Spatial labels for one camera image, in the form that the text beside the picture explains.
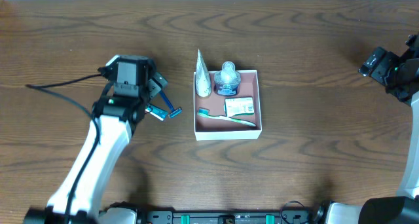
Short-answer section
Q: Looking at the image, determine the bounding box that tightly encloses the blue disposable razor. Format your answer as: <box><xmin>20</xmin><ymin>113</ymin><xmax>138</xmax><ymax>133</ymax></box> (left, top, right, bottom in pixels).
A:
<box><xmin>159</xmin><ymin>90</ymin><xmax>182</xmax><ymax>118</ymax></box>

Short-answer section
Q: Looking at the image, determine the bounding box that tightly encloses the clear bottle white cap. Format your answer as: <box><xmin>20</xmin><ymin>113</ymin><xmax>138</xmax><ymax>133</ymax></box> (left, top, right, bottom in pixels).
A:
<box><xmin>214</xmin><ymin>61</ymin><xmax>241</xmax><ymax>96</ymax></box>

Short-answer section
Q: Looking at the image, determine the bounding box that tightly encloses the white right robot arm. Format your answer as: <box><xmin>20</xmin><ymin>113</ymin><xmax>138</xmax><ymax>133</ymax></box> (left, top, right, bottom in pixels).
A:
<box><xmin>310</xmin><ymin>33</ymin><xmax>418</xmax><ymax>224</ymax></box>

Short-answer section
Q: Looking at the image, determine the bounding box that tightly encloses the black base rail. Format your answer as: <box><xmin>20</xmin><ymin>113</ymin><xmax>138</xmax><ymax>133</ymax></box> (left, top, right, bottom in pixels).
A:
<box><xmin>98</xmin><ymin>200</ymin><xmax>328</xmax><ymax>224</ymax></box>

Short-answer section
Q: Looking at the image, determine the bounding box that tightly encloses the white box pink interior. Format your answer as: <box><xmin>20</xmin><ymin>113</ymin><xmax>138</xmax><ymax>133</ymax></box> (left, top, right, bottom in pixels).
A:
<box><xmin>192</xmin><ymin>70</ymin><xmax>263</xmax><ymax>141</ymax></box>

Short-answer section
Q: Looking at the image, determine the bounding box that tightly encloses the white green toothpaste tube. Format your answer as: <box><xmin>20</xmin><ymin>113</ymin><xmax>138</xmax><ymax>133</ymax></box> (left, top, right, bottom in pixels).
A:
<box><xmin>145</xmin><ymin>104</ymin><xmax>168</xmax><ymax>121</ymax></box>

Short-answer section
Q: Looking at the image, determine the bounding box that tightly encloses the green white soap box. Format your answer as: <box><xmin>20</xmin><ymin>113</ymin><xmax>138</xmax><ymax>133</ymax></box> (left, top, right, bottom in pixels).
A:
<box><xmin>225</xmin><ymin>97</ymin><xmax>255</xmax><ymax>117</ymax></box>

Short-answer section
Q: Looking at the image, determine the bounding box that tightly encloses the green white toothbrush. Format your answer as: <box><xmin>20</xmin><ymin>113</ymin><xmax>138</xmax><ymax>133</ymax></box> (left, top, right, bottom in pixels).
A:
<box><xmin>197</xmin><ymin>108</ymin><xmax>256</xmax><ymax>127</ymax></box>

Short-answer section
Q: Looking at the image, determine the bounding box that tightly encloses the white shampoo tube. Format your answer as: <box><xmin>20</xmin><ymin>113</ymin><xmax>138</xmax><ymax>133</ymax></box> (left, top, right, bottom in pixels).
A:
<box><xmin>195</xmin><ymin>49</ymin><xmax>211</xmax><ymax>98</ymax></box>

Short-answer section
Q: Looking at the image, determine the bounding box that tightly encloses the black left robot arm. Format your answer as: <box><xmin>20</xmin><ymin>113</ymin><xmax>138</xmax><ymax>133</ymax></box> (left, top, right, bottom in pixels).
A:
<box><xmin>24</xmin><ymin>55</ymin><xmax>167</xmax><ymax>223</ymax></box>

